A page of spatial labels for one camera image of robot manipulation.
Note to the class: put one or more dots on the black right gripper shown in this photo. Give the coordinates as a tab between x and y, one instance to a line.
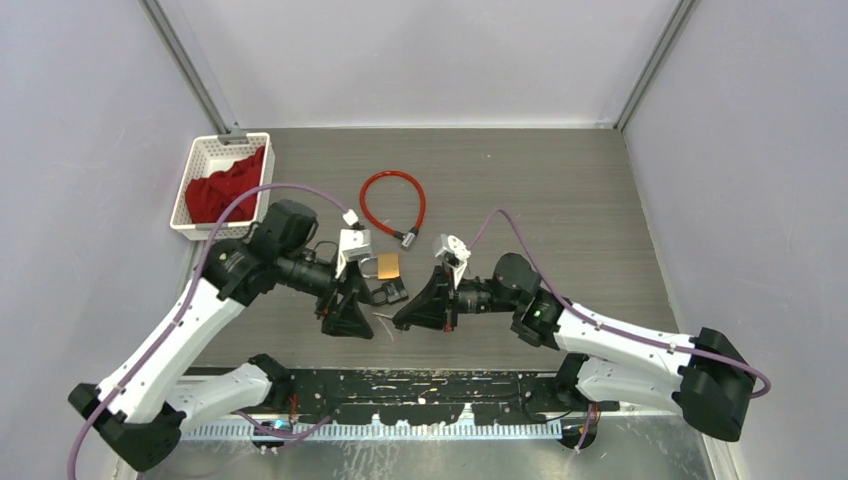
434	308

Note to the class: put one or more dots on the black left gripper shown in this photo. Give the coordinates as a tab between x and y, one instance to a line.
346	317

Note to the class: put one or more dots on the brass padlock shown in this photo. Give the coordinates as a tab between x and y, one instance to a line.
383	266

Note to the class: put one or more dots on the black Kaijing padlock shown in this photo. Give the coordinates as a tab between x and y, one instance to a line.
390	292

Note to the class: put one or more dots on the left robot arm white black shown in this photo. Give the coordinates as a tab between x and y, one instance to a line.
141	412

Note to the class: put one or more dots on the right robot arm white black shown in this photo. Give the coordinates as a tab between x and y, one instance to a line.
701	377

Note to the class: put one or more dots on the red cloth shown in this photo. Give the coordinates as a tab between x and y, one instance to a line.
207	197

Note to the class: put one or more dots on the white plastic basket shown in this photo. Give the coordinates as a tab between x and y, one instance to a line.
218	170

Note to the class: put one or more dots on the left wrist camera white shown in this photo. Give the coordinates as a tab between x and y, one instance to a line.
353	246

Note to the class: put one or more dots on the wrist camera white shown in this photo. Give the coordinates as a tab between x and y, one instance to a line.
453	254
353	246

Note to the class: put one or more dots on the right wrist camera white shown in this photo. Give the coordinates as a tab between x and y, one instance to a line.
453	254

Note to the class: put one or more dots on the red cable lock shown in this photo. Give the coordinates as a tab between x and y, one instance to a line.
395	203

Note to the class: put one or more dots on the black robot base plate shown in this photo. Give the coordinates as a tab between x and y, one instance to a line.
421	397

